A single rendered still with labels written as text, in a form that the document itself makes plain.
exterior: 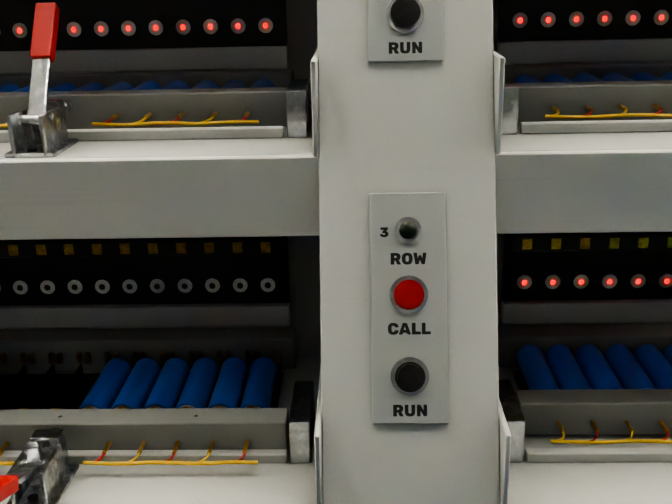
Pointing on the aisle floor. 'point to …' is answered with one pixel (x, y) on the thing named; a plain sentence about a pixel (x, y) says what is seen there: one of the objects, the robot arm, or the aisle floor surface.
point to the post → (352, 294)
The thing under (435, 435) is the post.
